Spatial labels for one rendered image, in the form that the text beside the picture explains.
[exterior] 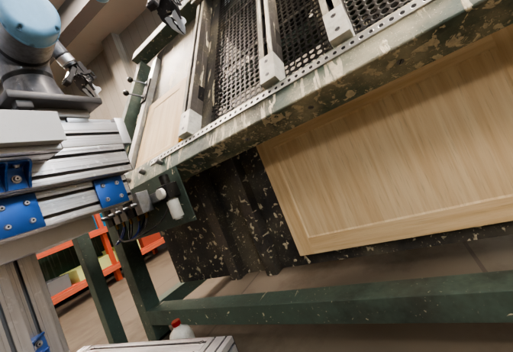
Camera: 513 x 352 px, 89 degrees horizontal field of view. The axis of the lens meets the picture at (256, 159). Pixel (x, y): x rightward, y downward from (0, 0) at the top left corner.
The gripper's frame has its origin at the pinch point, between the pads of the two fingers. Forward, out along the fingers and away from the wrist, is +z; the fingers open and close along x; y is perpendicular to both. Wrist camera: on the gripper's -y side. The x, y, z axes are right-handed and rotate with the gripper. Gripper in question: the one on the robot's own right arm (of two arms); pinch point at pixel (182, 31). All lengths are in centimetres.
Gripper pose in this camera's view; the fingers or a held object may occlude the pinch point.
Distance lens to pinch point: 124.4
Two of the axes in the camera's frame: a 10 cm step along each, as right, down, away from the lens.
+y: 2.1, -5.4, 8.1
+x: -8.2, 3.5, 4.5
